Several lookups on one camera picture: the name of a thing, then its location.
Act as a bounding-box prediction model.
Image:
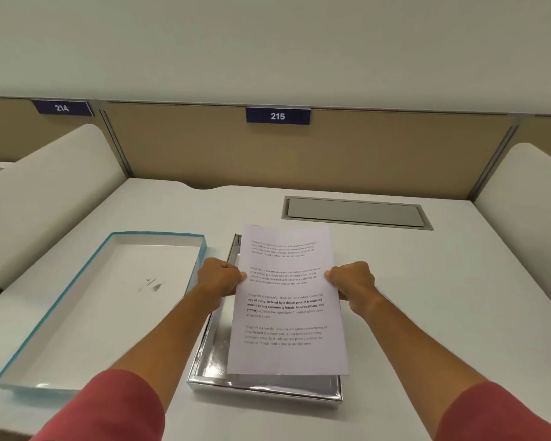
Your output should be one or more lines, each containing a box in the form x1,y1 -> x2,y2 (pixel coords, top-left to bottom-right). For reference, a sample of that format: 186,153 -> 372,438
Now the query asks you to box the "person's left hand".
196,257 -> 248,298

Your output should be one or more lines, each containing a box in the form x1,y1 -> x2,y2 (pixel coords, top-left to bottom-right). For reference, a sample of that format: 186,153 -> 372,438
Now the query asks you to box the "person's right hand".
324,261 -> 377,303

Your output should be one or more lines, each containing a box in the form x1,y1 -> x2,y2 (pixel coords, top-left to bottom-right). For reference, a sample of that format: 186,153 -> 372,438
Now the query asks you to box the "white printed paper sheet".
227,224 -> 350,377

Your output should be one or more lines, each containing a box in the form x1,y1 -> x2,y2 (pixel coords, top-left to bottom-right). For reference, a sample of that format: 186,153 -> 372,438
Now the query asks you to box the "person's right forearm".
347,291 -> 488,418

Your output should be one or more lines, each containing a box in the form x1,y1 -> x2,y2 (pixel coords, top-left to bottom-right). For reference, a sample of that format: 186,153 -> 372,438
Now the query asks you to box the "person's left forearm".
105,289 -> 227,415

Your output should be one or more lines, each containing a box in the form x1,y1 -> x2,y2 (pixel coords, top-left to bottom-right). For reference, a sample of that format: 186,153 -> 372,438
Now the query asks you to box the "silver mirrored box tray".
186,233 -> 343,403

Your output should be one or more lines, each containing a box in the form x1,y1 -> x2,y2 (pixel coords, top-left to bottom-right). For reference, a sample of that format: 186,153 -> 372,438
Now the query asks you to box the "beige desk back panel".
0,97 -> 551,201

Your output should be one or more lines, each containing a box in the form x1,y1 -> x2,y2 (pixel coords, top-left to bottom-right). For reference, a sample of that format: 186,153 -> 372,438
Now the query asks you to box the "teal edged white box lid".
0,232 -> 208,394

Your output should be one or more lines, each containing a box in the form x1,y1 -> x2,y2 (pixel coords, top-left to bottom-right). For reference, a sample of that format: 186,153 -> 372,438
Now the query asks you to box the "blue number sign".
246,107 -> 311,126
31,100 -> 94,117

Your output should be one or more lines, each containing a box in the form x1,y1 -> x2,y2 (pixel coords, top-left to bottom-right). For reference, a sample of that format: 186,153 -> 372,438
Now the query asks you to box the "person's left red sleeve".
30,368 -> 166,441

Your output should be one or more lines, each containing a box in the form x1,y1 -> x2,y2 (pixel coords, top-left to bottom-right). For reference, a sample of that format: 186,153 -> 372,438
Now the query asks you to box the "person's red sleeve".
434,380 -> 551,441
30,368 -> 166,441

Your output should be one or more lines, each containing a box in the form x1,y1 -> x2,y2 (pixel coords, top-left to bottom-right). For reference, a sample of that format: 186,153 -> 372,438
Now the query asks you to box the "white curved desk divider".
473,142 -> 551,290
0,123 -> 128,299

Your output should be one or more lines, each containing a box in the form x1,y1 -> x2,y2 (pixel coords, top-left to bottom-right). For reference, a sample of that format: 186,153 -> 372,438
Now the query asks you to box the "person's right red sleeve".
434,380 -> 551,441

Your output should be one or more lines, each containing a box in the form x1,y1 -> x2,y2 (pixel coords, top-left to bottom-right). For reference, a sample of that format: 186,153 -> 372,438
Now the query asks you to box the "grey desk cable hatch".
281,195 -> 434,231

